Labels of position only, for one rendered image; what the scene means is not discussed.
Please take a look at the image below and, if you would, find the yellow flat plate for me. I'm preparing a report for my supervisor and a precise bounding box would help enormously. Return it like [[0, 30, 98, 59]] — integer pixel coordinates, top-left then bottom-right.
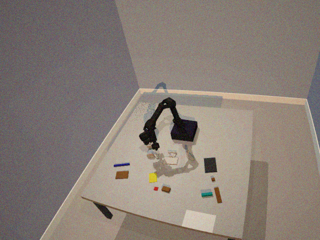
[[149, 172, 157, 183]]

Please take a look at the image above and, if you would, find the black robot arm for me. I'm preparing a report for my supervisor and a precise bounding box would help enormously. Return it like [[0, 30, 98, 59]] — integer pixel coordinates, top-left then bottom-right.
[[139, 97, 186, 146]]

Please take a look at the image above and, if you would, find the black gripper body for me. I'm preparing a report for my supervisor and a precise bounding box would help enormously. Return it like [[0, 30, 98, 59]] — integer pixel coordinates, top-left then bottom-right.
[[149, 134, 160, 150]]

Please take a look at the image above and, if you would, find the brown rectangular block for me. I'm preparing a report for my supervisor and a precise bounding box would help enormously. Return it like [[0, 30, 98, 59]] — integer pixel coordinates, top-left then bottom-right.
[[161, 186, 171, 193]]

